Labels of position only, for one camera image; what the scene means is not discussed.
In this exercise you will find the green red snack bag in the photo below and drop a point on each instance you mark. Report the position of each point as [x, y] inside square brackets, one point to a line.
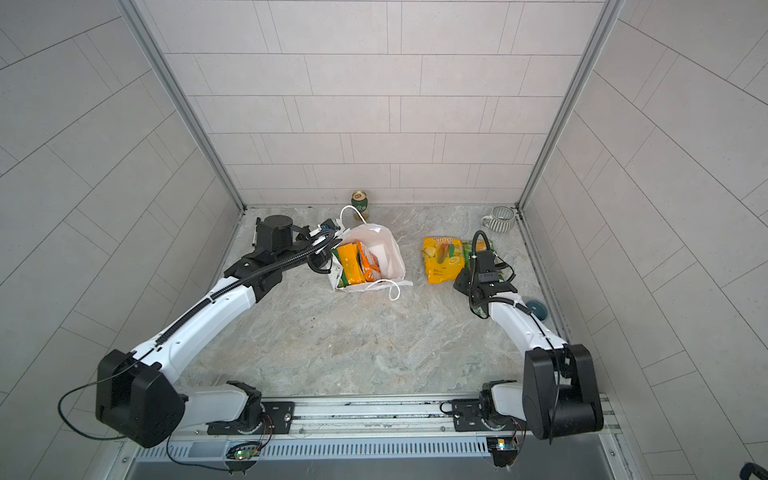
[467, 249]

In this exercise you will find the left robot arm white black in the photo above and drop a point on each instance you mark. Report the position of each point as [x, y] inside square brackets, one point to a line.
[135, 392]

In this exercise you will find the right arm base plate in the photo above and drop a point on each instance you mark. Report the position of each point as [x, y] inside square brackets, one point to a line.
[475, 415]

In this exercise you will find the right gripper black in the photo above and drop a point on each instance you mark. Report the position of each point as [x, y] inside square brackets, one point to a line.
[460, 282]

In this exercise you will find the orange blue snack bag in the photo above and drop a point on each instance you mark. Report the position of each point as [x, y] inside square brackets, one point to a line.
[369, 263]

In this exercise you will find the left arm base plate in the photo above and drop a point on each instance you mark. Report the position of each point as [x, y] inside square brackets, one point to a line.
[276, 417]

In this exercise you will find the circuit board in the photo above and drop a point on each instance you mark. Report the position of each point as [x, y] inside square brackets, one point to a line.
[246, 451]
[503, 450]

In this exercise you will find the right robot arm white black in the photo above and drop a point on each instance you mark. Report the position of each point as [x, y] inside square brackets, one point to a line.
[558, 395]

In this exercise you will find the orange yellow snack bag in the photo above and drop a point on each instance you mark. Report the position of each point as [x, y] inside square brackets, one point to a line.
[352, 271]

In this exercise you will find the large yellow snack bag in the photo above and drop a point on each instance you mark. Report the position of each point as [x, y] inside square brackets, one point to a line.
[443, 259]

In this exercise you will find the striped ceramic mug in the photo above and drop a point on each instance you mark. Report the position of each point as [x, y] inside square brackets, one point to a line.
[502, 219]

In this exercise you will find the white paper bag pig print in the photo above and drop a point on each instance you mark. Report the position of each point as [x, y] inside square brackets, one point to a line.
[381, 242]

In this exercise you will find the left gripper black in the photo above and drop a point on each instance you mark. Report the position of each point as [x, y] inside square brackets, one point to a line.
[321, 260]

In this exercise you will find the green drink can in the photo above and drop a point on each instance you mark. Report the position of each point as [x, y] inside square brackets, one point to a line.
[359, 200]

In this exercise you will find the teal ceramic cup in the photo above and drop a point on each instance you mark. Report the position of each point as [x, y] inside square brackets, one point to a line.
[538, 309]

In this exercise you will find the right circuit board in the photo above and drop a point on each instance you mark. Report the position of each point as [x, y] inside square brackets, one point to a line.
[503, 450]

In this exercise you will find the left circuit board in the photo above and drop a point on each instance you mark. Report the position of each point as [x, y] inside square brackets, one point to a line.
[246, 451]

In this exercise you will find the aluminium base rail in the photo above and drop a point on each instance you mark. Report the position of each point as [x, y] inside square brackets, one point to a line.
[365, 416]

